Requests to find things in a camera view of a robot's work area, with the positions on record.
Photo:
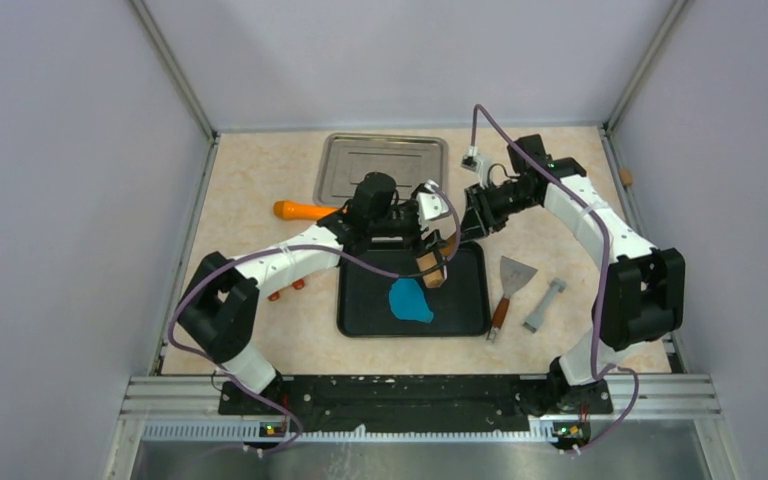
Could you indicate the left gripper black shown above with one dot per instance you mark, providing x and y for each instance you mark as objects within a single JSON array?
[{"x": 430, "y": 243}]

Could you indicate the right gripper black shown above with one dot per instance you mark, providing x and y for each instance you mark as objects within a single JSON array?
[{"x": 479, "y": 220}]

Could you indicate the wooden rolling pin roller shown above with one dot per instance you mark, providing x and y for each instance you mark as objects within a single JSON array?
[{"x": 433, "y": 256}]

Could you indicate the black baking tray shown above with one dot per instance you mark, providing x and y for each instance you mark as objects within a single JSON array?
[{"x": 460, "y": 305}]

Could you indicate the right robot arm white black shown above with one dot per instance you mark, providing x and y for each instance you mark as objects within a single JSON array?
[{"x": 640, "y": 296}]

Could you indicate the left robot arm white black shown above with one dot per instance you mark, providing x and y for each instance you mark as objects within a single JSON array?
[{"x": 219, "y": 306}]

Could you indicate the blue dough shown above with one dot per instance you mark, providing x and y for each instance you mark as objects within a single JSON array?
[{"x": 407, "y": 301}]

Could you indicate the silver metal tray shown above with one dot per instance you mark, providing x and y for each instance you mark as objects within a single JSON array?
[{"x": 348, "y": 157}]

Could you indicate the yellow toy car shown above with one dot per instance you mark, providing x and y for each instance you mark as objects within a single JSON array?
[{"x": 294, "y": 286}]

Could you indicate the grey dumbbell-shaped tool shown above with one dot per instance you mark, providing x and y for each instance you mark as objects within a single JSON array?
[{"x": 534, "y": 320}]

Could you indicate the small wooden cork piece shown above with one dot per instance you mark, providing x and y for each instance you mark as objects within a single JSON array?
[{"x": 626, "y": 177}]

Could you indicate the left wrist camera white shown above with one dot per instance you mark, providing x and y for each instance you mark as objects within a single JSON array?
[{"x": 431, "y": 203}]

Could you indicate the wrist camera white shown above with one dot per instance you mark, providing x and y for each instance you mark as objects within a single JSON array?
[
  {"x": 431, "y": 203},
  {"x": 478, "y": 164}
]

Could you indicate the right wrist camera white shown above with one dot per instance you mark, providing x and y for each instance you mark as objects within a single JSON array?
[{"x": 478, "y": 164}]

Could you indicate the metal scraper wooden handle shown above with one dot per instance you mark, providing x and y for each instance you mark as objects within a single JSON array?
[{"x": 514, "y": 276}]

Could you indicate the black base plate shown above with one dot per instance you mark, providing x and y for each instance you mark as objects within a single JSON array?
[{"x": 418, "y": 404}]

